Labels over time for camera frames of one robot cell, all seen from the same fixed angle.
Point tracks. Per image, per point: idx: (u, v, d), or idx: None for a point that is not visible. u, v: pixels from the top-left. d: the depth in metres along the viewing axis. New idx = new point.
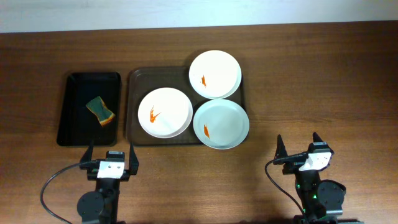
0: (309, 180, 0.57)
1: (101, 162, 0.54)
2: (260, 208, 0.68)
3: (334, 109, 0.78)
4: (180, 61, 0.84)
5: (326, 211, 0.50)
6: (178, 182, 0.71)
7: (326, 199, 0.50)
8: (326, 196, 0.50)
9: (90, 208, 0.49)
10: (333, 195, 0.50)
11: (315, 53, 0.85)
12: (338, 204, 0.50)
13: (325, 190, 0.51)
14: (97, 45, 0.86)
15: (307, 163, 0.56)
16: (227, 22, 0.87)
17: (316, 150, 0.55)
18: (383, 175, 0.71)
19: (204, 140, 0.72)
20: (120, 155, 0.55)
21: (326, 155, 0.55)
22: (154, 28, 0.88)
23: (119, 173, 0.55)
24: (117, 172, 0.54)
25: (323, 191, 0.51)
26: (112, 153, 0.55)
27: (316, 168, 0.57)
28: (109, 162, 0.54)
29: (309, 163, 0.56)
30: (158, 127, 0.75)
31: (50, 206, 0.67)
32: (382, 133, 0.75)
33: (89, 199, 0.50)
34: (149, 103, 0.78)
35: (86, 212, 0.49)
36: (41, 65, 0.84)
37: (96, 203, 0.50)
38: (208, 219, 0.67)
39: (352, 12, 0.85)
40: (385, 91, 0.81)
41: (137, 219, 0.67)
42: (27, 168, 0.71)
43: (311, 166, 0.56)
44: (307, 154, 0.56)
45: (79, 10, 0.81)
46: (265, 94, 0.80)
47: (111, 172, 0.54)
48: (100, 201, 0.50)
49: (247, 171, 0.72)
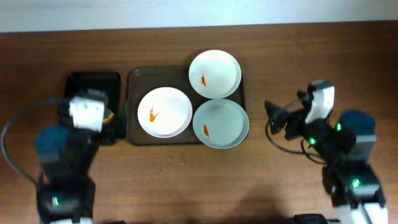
0: (327, 137, 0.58)
1: (79, 99, 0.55)
2: (260, 207, 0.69)
3: (334, 109, 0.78)
4: (180, 61, 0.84)
5: (357, 137, 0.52)
6: (178, 182, 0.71)
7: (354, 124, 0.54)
8: (353, 121, 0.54)
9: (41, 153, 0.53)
10: (359, 119, 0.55)
11: (315, 52, 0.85)
12: (367, 127, 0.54)
13: (350, 117, 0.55)
14: (96, 44, 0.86)
15: (315, 101, 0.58)
16: (227, 21, 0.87)
17: (319, 87, 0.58)
18: (383, 174, 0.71)
19: (203, 140, 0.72)
20: (101, 98, 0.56)
21: (330, 90, 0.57)
22: (153, 27, 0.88)
23: (98, 115, 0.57)
24: (95, 112, 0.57)
25: (347, 119, 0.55)
26: (92, 94, 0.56)
27: (326, 104, 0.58)
28: (86, 101, 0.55)
29: (318, 102, 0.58)
30: (158, 127, 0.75)
31: None
32: (382, 132, 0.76)
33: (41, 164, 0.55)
34: (149, 103, 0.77)
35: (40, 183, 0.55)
36: (41, 65, 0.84)
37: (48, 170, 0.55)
38: (208, 218, 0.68)
39: (353, 11, 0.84)
40: (385, 91, 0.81)
41: (137, 218, 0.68)
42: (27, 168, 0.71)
43: (319, 104, 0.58)
44: (312, 93, 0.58)
45: (79, 10, 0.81)
46: (265, 93, 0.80)
47: (88, 111, 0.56)
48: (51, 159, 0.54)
49: (248, 170, 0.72)
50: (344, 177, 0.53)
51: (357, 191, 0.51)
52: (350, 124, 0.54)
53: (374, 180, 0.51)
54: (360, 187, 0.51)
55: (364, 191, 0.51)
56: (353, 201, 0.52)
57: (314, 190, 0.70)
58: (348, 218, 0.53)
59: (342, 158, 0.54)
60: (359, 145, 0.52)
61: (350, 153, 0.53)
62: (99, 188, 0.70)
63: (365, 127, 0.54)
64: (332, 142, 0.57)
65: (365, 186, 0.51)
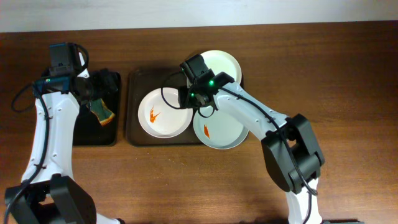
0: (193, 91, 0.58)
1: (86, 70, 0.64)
2: (261, 208, 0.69)
3: (334, 110, 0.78)
4: (180, 61, 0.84)
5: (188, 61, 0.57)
6: (178, 183, 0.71)
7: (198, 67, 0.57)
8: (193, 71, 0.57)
9: (55, 83, 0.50)
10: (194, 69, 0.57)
11: (315, 53, 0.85)
12: (199, 61, 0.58)
13: (192, 64, 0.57)
14: (96, 45, 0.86)
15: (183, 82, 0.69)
16: (228, 21, 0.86)
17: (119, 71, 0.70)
18: (382, 175, 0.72)
19: (203, 140, 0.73)
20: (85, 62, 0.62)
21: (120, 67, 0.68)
22: (154, 27, 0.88)
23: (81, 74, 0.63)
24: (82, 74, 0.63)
25: (192, 68, 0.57)
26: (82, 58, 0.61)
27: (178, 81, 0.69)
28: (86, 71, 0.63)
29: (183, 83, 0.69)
30: (159, 127, 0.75)
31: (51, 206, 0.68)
32: (382, 133, 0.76)
33: (50, 91, 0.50)
34: (150, 103, 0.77)
35: (42, 113, 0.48)
36: (41, 66, 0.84)
37: (60, 100, 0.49)
38: (208, 219, 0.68)
39: (353, 12, 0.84)
40: (385, 91, 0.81)
41: (138, 219, 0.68)
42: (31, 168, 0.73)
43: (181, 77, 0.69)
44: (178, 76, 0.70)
45: (78, 10, 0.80)
46: (265, 93, 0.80)
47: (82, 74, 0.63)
48: (66, 99, 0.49)
49: (247, 171, 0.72)
50: (210, 96, 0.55)
51: (234, 101, 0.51)
52: (195, 69, 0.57)
53: (219, 76, 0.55)
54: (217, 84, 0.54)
55: (233, 91, 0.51)
56: (214, 92, 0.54)
57: None
58: (250, 126, 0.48)
59: (196, 86, 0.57)
60: (198, 61, 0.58)
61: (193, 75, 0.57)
62: (99, 189, 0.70)
63: (197, 61, 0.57)
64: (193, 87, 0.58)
65: (231, 90, 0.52)
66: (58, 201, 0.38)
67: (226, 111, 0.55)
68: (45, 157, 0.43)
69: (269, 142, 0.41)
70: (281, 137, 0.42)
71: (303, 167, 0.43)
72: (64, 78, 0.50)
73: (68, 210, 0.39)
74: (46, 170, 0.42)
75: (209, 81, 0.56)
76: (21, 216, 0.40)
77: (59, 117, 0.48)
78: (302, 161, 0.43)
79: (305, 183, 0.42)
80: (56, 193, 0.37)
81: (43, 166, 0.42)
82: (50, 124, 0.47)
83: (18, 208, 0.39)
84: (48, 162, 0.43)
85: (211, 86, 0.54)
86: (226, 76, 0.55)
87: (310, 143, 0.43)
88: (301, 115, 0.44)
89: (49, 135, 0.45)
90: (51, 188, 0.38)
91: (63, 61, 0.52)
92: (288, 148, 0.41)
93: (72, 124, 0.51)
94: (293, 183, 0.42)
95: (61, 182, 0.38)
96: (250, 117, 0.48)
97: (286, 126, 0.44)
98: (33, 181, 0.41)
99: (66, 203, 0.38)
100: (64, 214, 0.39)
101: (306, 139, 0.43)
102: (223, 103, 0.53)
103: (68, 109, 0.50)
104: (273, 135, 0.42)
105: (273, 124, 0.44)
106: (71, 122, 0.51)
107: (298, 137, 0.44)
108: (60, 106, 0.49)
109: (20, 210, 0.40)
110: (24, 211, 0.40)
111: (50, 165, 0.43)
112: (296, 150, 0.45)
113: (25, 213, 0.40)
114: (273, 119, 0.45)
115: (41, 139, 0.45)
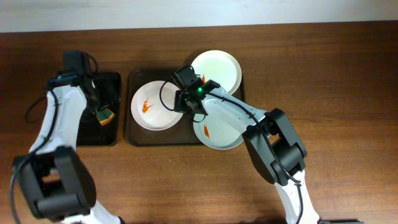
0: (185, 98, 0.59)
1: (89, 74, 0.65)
2: (261, 208, 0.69)
3: (334, 109, 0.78)
4: (180, 61, 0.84)
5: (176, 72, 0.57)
6: (178, 183, 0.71)
7: (188, 75, 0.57)
8: (183, 80, 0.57)
9: (65, 81, 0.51)
10: (186, 78, 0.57)
11: (315, 53, 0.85)
12: (189, 70, 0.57)
13: (181, 73, 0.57)
14: (96, 45, 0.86)
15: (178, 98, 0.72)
16: (228, 21, 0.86)
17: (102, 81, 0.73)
18: (383, 175, 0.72)
19: (203, 140, 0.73)
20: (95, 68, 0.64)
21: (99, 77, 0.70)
22: (154, 28, 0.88)
23: None
24: None
25: (181, 78, 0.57)
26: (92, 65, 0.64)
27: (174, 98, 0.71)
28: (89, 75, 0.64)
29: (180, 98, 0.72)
30: (150, 117, 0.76)
31: None
32: (382, 133, 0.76)
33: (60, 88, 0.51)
34: (145, 95, 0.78)
35: (51, 99, 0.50)
36: (41, 65, 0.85)
37: (69, 91, 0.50)
38: (209, 219, 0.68)
39: (353, 12, 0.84)
40: (385, 91, 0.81)
41: (138, 219, 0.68)
42: None
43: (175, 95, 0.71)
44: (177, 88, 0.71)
45: (78, 10, 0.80)
46: (265, 93, 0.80)
47: None
48: (75, 90, 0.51)
49: (248, 171, 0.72)
50: (199, 102, 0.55)
51: (219, 103, 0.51)
52: (185, 78, 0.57)
53: (208, 83, 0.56)
54: (204, 91, 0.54)
55: (217, 94, 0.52)
56: (201, 98, 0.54)
57: (314, 191, 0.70)
58: (237, 126, 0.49)
59: (186, 93, 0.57)
60: (187, 69, 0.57)
61: (183, 86, 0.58)
62: (99, 188, 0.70)
63: (189, 72, 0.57)
64: (185, 94, 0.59)
65: (216, 93, 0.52)
66: (62, 170, 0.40)
67: (214, 113, 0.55)
68: (52, 133, 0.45)
69: (249, 135, 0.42)
70: (260, 130, 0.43)
71: (286, 158, 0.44)
72: (74, 77, 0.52)
73: (71, 180, 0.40)
74: (53, 142, 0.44)
75: (198, 87, 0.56)
76: (27, 186, 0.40)
77: (68, 103, 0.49)
78: (285, 154, 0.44)
79: (287, 174, 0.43)
80: (61, 161, 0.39)
81: (50, 139, 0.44)
82: (58, 108, 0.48)
83: (24, 175, 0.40)
84: (55, 136, 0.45)
85: (199, 93, 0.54)
86: (214, 83, 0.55)
87: (290, 135, 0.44)
88: (278, 109, 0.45)
89: (57, 118, 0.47)
90: (56, 156, 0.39)
91: (75, 65, 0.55)
92: (268, 140, 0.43)
93: (78, 112, 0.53)
94: (277, 175, 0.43)
95: (64, 150, 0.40)
96: (234, 117, 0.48)
97: (266, 121, 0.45)
98: (40, 151, 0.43)
99: (69, 172, 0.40)
100: (66, 185, 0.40)
101: (286, 132, 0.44)
102: (211, 106, 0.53)
103: (76, 98, 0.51)
104: (253, 129, 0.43)
105: (253, 119, 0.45)
106: (78, 111, 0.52)
107: (278, 129, 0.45)
108: (68, 94, 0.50)
109: (26, 180, 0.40)
110: (30, 180, 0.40)
111: (56, 139, 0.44)
112: (278, 142, 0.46)
113: (30, 182, 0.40)
114: (254, 114, 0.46)
115: (50, 121, 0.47)
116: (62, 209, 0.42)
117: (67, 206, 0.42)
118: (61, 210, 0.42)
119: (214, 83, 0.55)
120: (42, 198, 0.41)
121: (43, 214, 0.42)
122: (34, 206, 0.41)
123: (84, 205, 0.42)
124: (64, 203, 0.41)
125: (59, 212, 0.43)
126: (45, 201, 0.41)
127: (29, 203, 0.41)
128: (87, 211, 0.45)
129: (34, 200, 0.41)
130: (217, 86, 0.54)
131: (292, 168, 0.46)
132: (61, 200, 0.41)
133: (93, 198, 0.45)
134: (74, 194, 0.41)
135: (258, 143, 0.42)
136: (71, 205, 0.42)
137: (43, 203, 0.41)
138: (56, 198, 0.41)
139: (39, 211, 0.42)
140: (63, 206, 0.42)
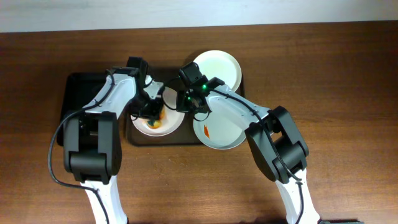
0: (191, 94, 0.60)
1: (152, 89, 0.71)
2: (262, 208, 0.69)
3: (334, 109, 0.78)
4: (180, 62, 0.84)
5: (180, 70, 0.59)
6: (178, 183, 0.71)
7: (194, 73, 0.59)
8: (188, 77, 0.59)
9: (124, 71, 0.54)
10: (193, 74, 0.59)
11: (315, 52, 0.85)
12: (194, 68, 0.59)
13: (186, 71, 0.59)
14: (96, 45, 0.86)
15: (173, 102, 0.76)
16: (228, 21, 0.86)
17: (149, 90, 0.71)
18: (383, 175, 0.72)
19: (203, 140, 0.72)
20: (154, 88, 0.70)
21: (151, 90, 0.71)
22: (154, 28, 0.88)
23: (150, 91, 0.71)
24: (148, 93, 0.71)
25: (186, 74, 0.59)
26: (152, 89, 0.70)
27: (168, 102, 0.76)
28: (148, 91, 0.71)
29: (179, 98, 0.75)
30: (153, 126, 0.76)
31: (54, 205, 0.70)
32: (383, 133, 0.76)
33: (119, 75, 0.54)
34: None
35: (108, 81, 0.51)
36: (41, 66, 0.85)
37: (125, 78, 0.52)
38: (209, 219, 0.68)
39: (353, 12, 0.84)
40: (385, 91, 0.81)
41: (138, 219, 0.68)
42: (31, 168, 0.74)
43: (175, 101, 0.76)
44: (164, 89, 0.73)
45: (78, 10, 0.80)
46: (265, 93, 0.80)
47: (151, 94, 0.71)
48: (130, 79, 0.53)
49: (249, 170, 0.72)
50: (203, 98, 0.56)
51: (222, 101, 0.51)
52: (191, 74, 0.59)
53: (212, 80, 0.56)
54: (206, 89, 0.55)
55: (222, 91, 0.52)
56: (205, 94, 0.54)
57: (314, 191, 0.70)
58: (240, 125, 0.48)
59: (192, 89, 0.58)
60: (192, 66, 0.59)
61: (189, 81, 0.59)
62: None
63: (194, 70, 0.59)
64: (189, 91, 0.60)
65: (221, 89, 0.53)
66: (101, 131, 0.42)
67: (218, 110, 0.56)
68: (103, 101, 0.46)
69: (251, 132, 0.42)
70: (263, 127, 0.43)
71: (288, 157, 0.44)
72: (131, 71, 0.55)
73: (106, 142, 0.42)
74: (101, 107, 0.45)
75: (203, 84, 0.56)
76: (67, 137, 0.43)
77: (122, 86, 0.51)
78: (285, 153, 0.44)
79: (289, 172, 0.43)
80: (104, 124, 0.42)
81: (99, 105, 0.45)
82: (113, 87, 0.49)
83: (69, 126, 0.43)
84: (105, 104, 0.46)
85: (203, 90, 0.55)
86: (219, 81, 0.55)
87: (294, 133, 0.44)
88: (282, 106, 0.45)
89: (110, 94, 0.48)
90: (100, 118, 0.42)
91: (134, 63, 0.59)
92: (270, 138, 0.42)
93: (127, 99, 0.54)
94: (278, 173, 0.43)
95: (108, 115, 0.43)
96: (236, 114, 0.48)
97: (268, 118, 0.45)
98: (87, 111, 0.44)
99: (106, 134, 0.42)
100: (100, 145, 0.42)
101: (289, 130, 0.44)
102: (214, 103, 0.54)
103: (129, 86, 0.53)
104: (256, 126, 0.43)
105: (256, 116, 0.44)
106: (126, 98, 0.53)
107: (280, 127, 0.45)
108: (124, 81, 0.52)
109: (68, 130, 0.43)
110: (72, 132, 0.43)
111: (105, 107, 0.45)
112: (281, 141, 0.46)
113: (73, 134, 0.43)
114: (257, 111, 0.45)
115: (102, 95, 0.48)
116: (89, 169, 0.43)
117: (93, 168, 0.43)
118: (89, 168, 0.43)
119: (217, 80, 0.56)
120: (77, 152, 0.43)
121: (71, 168, 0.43)
122: (67, 158, 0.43)
123: (109, 172, 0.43)
124: (93, 163, 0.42)
125: (85, 172, 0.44)
126: (78, 156, 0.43)
127: (64, 152, 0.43)
128: (107, 180, 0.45)
129: (69, 150, 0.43)
130: (222, 83, 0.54)
131: (294, 167, 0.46)
132: (91, 160, 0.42)
133: (117, 169, 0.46)
134: (104, 157, 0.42)
135: (261, 140, 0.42)
136: (97, 168, 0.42)
137: (76, 157, 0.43)
138: (87, 156, 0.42)
139: (69, 165, 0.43)
140: (91, 165, 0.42)
